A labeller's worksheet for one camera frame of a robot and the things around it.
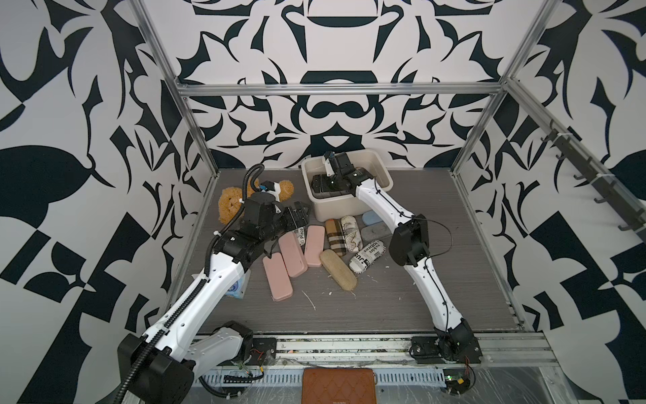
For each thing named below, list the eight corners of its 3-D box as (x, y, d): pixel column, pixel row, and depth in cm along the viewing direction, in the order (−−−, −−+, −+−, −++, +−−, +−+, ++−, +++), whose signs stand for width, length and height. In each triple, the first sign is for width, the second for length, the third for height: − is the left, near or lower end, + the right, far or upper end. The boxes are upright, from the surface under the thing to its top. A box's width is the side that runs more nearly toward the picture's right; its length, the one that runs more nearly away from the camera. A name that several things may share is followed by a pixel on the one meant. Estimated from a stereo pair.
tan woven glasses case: (346, 296, 86) (347, 292, 83) (316, 259, 94) (316, 254, 91) (359, 285, 88) (360, 281, 85) (328, 251, 96) (329, 246, 93)
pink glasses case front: (273, 304, 84) (272, 301, 82) (262, 260, 94) (261, 257, 92) (294, 296, 86) (294, 293, 84) (281, 254, 95) (281, 251, 94)
